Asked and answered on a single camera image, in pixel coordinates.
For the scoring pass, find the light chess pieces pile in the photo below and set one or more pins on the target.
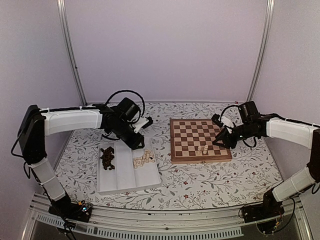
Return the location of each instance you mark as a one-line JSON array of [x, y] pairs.
[[147, 157]]

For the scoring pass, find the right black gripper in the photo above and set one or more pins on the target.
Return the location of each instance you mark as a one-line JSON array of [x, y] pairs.
[[227, 139]]

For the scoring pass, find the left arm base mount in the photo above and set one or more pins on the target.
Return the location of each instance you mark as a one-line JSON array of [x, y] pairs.
[[78, 211]]

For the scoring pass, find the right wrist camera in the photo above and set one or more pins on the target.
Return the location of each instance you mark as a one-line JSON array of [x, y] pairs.
[[222, 121]]

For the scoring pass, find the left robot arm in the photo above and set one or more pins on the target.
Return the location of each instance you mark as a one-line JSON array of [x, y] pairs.
[[124, 120]]

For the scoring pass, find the white divided tray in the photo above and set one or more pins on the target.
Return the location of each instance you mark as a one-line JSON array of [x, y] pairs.
[[126, 178]]

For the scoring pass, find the left aluminium frame post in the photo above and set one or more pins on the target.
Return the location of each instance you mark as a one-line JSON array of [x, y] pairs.
[[61, 6]]

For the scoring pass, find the front aluminium rail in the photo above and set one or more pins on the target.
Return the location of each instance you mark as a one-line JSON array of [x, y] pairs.
[[108, 223]]

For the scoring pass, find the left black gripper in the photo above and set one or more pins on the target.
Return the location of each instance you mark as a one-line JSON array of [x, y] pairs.
[[134, 143]]

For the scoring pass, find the floral patterned table mat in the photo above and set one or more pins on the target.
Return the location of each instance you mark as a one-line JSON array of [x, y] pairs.
[[243, 180]]

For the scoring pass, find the wooden chessboard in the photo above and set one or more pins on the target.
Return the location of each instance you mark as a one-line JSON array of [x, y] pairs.
[[187, 134]]

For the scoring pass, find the dark chess pieces pile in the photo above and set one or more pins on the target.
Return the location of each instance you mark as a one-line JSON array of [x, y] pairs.
[[108, 155]]

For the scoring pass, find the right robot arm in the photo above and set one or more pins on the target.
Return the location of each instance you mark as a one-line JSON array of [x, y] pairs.
[[256, 125]]

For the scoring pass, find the light chess piece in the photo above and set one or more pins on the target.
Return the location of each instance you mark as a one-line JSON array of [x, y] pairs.
[[199, 150], [205, 150]]

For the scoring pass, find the aluminium frame post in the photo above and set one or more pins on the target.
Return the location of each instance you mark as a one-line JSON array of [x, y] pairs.
[[270, 4], [61, 6]]

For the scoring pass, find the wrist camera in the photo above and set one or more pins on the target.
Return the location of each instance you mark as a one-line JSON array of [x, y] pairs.
[[222, 121], [142, 123]]

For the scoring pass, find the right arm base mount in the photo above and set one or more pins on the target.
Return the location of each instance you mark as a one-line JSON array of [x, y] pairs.
[[262, 212]]

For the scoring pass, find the right aluminium frame post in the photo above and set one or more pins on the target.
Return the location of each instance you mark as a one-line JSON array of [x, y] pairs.
[[270, 4]]

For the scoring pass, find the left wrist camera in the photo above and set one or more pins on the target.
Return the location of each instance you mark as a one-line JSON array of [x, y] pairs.
[[142, 123]]

